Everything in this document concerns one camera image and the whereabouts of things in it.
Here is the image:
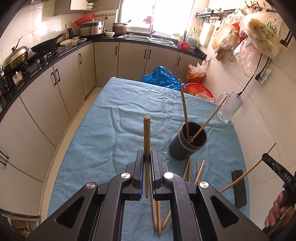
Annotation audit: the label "wooden chopstick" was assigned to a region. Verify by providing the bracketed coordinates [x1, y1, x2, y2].
[194, 160, 205, 184]
[189, 96, 228, 143]
[188, 158, 191, 182]
[178, 79, 190, 141]
[182, 157, 190, 180]
[218, 143, 277, 194]
[144, 115, 151, 198]

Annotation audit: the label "black utensil holder cup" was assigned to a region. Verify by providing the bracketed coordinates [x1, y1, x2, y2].
[169, 121, 208, 161]

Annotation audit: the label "kitchen faucet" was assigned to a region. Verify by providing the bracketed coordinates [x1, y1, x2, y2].
[143, 5, 156, 39]

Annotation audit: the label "person's right hand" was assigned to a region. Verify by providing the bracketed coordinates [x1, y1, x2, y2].
[264, 191, 295, 227]

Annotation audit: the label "black smartphone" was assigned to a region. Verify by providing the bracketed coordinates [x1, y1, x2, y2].
[232, 170, 247, 208]

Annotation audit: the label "clear glass beer mug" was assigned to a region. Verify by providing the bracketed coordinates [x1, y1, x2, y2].
[216, 91, 243, 123]

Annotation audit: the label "red plastic basin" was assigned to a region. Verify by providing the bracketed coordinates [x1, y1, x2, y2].
[184, 83, 215, 102]

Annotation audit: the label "orange plastic bag bin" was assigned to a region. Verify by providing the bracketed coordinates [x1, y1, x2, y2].
[186, 60, 210, 84]

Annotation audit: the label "blue plastic bag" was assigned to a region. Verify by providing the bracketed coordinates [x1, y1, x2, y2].
[140, 66, 180, 91]

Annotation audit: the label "hanging plastic bags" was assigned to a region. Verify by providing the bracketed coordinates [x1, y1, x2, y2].
[212, 9, 285, 77]

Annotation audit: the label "red small basket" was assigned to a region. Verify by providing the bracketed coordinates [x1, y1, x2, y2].
[177, 41, 191, 51]

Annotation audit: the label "black frying pan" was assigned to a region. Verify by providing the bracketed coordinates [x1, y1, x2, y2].
[31, 30, 66, 53]

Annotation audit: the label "lidded steel wok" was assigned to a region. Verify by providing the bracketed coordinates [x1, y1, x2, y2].
[3, 37, 29, 72]

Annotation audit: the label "silver rice cooker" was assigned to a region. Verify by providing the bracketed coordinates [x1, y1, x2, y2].
[80, 21, 104, 37]

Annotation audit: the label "brown cooking pot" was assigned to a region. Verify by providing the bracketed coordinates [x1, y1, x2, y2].
[112, 20, 131, 36]

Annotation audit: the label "black power cable plug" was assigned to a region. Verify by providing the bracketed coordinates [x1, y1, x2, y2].
[237, 52, 271, 96]

